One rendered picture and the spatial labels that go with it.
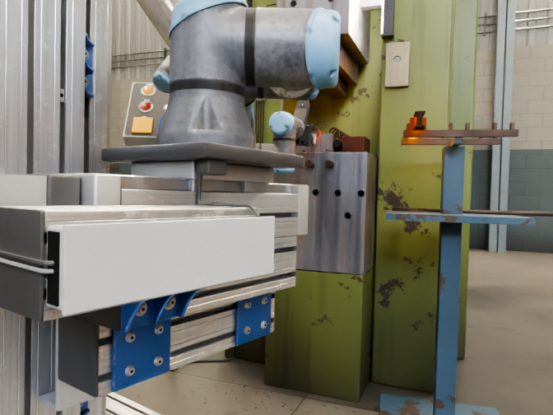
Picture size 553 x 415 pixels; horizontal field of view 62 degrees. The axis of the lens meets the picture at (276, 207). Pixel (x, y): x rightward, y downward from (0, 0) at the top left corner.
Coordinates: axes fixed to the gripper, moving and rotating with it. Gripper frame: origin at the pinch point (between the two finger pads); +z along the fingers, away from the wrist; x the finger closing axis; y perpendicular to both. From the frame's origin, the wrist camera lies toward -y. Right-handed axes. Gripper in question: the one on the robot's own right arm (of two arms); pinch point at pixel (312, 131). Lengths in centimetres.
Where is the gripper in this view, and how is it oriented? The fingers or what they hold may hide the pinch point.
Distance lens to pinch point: 179.2
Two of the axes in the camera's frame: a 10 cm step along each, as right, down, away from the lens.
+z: 3.6, -0.2, 9.3
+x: 9.3, 0.3, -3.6
